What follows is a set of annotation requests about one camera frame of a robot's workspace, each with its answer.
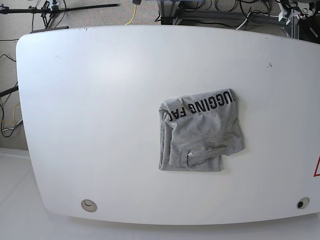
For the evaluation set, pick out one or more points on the grey T-shirt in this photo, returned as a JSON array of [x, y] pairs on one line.
[[197, 130]]

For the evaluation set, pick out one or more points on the left table grommet hole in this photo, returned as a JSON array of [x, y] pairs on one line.
[[89, 205]]

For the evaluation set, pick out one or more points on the table grommet hole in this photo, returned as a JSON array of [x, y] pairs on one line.
[[303, 203], [89, 205]]

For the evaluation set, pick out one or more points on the black tripod stand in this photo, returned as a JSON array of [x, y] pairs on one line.
[[46, 14]]

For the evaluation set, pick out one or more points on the right table grommet hole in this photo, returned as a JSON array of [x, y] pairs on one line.
[[303, 203]]

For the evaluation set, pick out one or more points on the red triangle warning sticker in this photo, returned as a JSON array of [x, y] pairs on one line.
[[317, 169]]

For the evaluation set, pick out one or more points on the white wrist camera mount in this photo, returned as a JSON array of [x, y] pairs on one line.
[[54, 5]]

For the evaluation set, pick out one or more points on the aluminium frame stand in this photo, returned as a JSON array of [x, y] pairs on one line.
[[241, 14]]

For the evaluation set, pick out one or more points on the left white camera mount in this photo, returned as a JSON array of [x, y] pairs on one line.
[[300, 9]]

